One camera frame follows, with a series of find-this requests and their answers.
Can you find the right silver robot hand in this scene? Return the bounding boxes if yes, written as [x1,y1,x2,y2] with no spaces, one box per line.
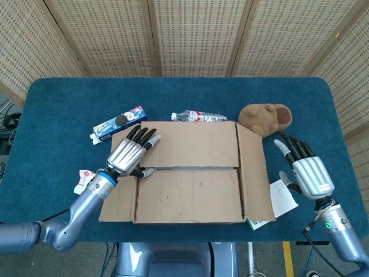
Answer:
[273,133,336,201]

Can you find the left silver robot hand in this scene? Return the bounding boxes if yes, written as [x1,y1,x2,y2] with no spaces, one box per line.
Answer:
[106,125,163,178]

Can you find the brown cardboard box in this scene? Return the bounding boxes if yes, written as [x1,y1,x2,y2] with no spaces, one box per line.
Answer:
[98,120,277,226]

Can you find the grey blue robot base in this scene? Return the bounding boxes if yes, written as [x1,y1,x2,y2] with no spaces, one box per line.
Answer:
[114,242,240,277]

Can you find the blue cookie box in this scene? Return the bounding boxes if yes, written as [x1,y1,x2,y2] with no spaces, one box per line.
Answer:
[89,105,148,146]

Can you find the white and green packet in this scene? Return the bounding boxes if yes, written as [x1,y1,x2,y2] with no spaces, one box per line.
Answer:
[248,178,299,231]

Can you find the pink white wet wipes pack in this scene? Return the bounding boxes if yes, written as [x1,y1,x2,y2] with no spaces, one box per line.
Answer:
[73,169,97,195]

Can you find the brown plush toy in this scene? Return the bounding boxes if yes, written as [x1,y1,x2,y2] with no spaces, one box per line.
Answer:
[238,103,293,137]

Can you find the blue felt table cover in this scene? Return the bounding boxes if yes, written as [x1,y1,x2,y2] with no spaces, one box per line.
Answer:
[0,76,354,244]

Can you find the clear plastic water bottle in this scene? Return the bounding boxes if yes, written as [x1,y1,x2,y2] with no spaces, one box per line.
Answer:
[171,109,229,123]

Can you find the white metal pole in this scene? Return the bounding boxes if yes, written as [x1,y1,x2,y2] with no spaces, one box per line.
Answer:
[247,242,256,277]

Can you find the black floor equipment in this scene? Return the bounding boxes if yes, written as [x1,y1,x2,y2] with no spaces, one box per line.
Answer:
[0,129,14,158]

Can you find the woven folding screen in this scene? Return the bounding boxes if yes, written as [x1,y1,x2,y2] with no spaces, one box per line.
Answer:
[0,0,369,211]

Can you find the black table edge bracket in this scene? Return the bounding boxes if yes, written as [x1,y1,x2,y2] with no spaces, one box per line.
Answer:
[296,240,337,247]

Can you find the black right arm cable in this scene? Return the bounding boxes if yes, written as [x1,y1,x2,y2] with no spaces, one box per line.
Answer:
[302,226,347,277]

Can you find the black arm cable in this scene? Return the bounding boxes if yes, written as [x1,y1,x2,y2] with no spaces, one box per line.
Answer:
[302,226,347,277]
[39,208,71,223]

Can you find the blue cable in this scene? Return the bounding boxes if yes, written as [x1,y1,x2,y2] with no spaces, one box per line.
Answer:
[304,245,317,274]

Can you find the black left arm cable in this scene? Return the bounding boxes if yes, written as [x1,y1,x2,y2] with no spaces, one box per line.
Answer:
[39,208,71,223]

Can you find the black floor cables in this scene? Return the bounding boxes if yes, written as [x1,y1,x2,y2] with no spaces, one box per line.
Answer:
[0,99,22,131]

